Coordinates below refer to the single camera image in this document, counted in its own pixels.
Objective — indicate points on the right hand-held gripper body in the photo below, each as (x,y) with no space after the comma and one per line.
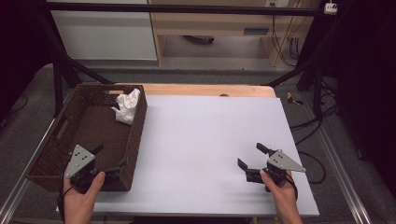
(285,161)

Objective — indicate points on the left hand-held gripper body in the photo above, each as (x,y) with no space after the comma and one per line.
(79,161)

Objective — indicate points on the brown woven basket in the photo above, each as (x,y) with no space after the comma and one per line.
(93,140)

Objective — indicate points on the white baby romper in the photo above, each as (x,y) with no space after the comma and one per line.
(127,107)

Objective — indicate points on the person's right hand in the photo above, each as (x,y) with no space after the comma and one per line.
(285,199)

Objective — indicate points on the person's left hand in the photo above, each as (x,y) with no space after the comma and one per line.
(77,208)

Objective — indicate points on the yellow and black tape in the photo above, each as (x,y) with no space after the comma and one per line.
(292,99)

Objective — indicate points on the black metal stand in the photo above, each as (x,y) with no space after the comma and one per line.
(317,87)
(58,81)

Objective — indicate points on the white cabinet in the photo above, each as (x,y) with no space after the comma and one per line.
(102,34)

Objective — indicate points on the black curtain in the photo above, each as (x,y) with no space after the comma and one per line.
(367,77)

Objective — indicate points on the light wooden desk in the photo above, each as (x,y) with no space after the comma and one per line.
(211,23)

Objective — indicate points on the small white device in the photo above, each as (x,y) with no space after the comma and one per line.
(330,8)

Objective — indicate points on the aluminium rail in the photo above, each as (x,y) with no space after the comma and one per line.
(12,200)
(358,208)

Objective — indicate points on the black horizontal frame bar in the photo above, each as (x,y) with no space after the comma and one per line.
(186,8)

